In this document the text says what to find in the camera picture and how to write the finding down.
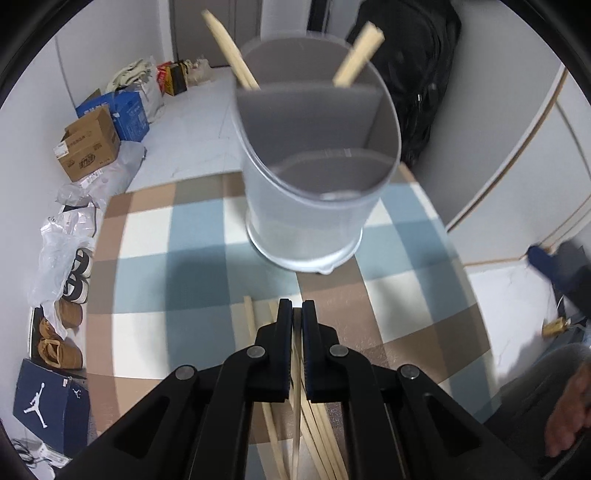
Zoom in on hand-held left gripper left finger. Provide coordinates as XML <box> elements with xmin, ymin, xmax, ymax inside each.
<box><xmin>55</xmin><ymin>299</ymin><xmax>294</xmax><ymax>480</ymax></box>

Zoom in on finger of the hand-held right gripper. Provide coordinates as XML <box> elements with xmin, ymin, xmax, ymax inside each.
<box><xmin>527</xmin><ymin>244</ymin><xmax>557</xmax><ymax>280</ymax></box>

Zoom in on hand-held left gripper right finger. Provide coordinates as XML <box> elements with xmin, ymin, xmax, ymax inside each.
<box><xmin>301</xmin><ymin>300</ymin><xmax>541</xmax><ymax>480</ymax></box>

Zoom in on pile of wooden chopsticks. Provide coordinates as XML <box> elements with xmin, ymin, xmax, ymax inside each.
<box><xmin>243</xmin><ymin>296</ymin><xmax>352</xmax><ymax>480</ymax></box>

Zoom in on white grey utensil holder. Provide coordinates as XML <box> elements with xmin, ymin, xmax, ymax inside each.
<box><xmin>235</xmin><ymin>31</ymin><xmax>402</xmax><ymax>276</ymax></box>

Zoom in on light wooden chopstick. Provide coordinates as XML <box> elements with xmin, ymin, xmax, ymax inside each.
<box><xmin>339</xmin><ymin>25</ymin><xmax>385</xmax><ymax>88</ymax></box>
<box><xmin>202</xmin><ymin>9</ymin><xmax>252</xmax><ymax>89</ymax></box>
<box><xmin>332</xmin><ymin>22</ymin><xmax>382</xmax><ymax>88</ymax></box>
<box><xmin>205</xmin><ymin>11</ymin><xmax>260</xmax><ymax>90</ymax></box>

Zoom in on person's right hand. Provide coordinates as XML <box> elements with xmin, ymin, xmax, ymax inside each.
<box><xmin>545</xmin><ymin>368</ymin><xmax>591</xmax><ymax>459</ymax></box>

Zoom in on small yellow object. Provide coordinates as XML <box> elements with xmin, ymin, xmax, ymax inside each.
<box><xmin>542</xmin><ymin>318</ymin><xmax>574</xmax><ymax>339</ymax></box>

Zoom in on white wardrobe with wooden trim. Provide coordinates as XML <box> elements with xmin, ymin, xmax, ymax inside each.
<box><xmin>443</xmin><ymin>60</ymin><xmax>591</xmax><ymax>268</ymax></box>

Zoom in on plaid tablecloth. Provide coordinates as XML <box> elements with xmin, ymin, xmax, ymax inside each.
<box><xmin>85</xmin><ymin>173</ymin><xmax>502</xmax><ymax>480</ymax></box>

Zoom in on person's right leg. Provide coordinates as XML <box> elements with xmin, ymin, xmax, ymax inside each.
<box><xmin>482</xmin><ymin>344</ymin><xmax>591</xmax><ymax>480</ymax></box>

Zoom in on tan suede shoe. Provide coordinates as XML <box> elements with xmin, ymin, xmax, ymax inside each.
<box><xmin>54</xmin><ymin>299</ymin><xmax>85</xmax><ymax>329</ymax></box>
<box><xmin>38</xmin><ymin>318</ymin><xmax>85</xmax><ymax>370</ymax></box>

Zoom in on black backpack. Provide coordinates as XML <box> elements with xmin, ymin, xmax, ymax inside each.
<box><xmin>346</xmin><ymin>0</ymin><xmax>462</xmax><ymax>168</ymax></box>

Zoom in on navy shoe box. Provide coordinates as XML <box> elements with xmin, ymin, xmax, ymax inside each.
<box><xmin>13</xmin><ymin>360</ymin><xmax>91</xmax><ymax>457</ymax></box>

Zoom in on clear plastic bags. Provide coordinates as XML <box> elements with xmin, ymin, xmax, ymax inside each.
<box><xmin>55</xmin><ymin>141</ymin><xmax>147</xmax><ymax>214</ymax></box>

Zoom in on translucent plastic shoe bag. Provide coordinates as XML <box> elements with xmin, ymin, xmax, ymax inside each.
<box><xmin>28</xmin><ymin>205</ymin><xmax>100</xmax><ymax>308</ymax></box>

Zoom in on white plastic bag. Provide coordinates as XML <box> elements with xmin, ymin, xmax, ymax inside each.
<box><xmin>137</xmin><ymin>69</ymin><xmax>167</xmax><ymax>121</ymax></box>

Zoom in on blue cardboard box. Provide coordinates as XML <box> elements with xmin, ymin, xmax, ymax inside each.
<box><xmin>76</xmin><ymin>90</ymin><xmax>151</xmax><ymax>142</ymax></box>

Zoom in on brown cardboard box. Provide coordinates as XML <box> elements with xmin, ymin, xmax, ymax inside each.
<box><xmin>53</xmin><ymin>105</ymin><xmax>122</xmax><ymax>182</ymax></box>

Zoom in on beige plastic bag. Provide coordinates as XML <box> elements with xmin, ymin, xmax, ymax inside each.
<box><xmin>185</xmin><ymin>55</ymin><xmax>216</xmax><ymax>86</ymax></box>

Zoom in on red snack bag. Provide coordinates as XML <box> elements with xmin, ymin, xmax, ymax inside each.
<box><xmin>157</xmin><ymin>62</ymin><xmax>174</xmax><ymax>96</ymax></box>

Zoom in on beige cloth bag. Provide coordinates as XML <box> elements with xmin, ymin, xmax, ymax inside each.
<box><xmin>106</xmin><ymin>56</ymin><xmax>160</xmax><ymax>94</ymax></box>

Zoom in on grey door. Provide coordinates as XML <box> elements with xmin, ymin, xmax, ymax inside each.
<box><xmin>170</xmin><ymin>0</ymin><xmax>326</xmax><ymax>65</ymax></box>

